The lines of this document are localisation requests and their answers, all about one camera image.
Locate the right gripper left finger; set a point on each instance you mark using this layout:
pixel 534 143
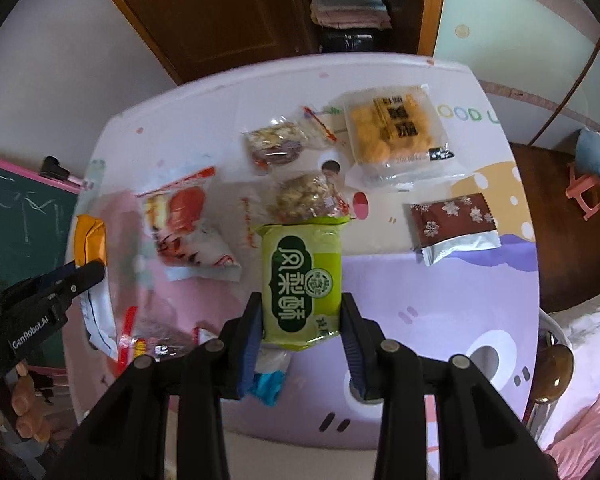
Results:
pixel 241 338

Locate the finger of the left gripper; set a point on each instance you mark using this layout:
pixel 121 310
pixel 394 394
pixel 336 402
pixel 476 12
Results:
pixel 77 279

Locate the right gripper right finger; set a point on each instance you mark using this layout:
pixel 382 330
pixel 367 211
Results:
pixel 361 339

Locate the orange white snack packet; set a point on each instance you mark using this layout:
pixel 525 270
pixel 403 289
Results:
pixel 90 245

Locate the blue foil snack packet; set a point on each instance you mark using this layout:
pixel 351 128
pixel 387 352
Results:
pixel 270 375

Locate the dark brownie clear packet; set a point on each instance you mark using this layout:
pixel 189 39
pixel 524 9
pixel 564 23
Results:
pixel 155 342

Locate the green pineapple cake packet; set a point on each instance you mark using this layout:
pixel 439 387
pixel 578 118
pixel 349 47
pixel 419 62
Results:
pixel 301 283

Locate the red white snack bag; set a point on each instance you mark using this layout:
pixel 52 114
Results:
pixel 174 211

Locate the brown snowflake snack packet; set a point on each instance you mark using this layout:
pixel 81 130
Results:
pixel 459 224

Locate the cartoon printed tablecloth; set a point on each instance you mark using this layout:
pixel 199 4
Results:
pixel 481 307

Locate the lower clear nut packet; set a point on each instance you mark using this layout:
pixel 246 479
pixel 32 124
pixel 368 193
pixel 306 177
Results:
pixel 312 197

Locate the clear nut packet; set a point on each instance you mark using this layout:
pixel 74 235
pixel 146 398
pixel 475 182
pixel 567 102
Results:
pixel 312 197
pixel 276 145

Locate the brown round bedpost knob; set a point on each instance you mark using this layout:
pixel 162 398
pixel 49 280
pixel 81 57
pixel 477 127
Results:
pixel 552 375

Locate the upper clear nut packet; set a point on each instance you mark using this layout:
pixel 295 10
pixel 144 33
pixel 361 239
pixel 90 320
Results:
pixel 276 145

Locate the yellow pastry clear packet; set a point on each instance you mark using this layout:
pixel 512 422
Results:
pixel 397 137

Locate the white pillow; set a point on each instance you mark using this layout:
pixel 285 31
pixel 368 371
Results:
pixel 581 326

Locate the pink blanket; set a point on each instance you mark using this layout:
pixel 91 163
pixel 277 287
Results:
pixel 577 446

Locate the pink plastic stool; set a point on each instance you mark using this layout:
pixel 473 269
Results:
pixel 584 189

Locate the brown wooden door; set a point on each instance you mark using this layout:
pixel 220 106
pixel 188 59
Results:
pixel 197 38

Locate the blue plush cushion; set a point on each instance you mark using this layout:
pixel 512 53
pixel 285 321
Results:
pixel 597 159

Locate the folded towels stack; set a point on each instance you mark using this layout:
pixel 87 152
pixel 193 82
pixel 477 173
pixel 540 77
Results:
pixel 350 14

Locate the pastel sliding wardrobe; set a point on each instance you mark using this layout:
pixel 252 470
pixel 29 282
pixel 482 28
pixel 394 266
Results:
pixel 537 60

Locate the green chalkboard pink frame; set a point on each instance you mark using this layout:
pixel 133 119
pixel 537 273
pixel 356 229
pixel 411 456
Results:
pixel 35 218

